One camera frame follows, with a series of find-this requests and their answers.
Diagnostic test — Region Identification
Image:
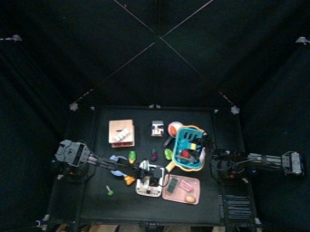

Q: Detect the yellow wooden toy piece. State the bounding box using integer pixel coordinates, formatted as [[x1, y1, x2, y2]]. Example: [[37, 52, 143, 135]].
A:
[[164, 161, 178, 173]]

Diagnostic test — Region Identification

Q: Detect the white printed label sticker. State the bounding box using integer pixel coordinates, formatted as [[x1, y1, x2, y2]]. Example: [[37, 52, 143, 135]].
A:
[[223, 194, 254, 224]]

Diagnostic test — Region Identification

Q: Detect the red wooden toy box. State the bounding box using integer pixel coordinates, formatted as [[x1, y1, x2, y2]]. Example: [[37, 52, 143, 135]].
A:
[[107, 119, 136, 149]]

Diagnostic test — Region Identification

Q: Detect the green toy fruit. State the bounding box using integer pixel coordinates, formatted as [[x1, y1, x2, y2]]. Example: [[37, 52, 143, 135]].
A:
[[163, 148, 175, 161]]

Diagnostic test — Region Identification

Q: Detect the dark green toy block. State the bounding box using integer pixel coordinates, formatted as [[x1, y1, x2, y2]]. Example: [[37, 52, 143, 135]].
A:
[[166, 177, 179, 194]]

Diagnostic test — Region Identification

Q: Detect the pink plastic tray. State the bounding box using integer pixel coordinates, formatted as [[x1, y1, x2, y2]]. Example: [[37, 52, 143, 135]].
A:
[[162, 173, 202, 206]]

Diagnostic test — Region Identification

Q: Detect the teal basket with yellow rim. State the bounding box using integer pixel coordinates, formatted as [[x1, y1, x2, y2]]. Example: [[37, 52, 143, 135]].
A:
[[171, 124, 208, 172]]

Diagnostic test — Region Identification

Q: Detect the toy corn cob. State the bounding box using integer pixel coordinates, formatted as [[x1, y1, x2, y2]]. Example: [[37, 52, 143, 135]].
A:
[[127, 150, 138, 164]]

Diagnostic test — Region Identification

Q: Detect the white toy blocks set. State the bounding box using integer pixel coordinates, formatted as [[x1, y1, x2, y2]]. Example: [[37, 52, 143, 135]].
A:
[[114, 128, 131, 143]]

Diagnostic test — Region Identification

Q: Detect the toy pan with orange inside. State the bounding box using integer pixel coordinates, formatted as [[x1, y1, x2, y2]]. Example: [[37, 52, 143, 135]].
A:
[[162, 121, 184, 148]]

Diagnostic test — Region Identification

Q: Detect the pale blue toy plate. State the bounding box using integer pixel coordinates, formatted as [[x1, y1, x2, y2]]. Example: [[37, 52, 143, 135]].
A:
[[110, 154, 131, 178]]

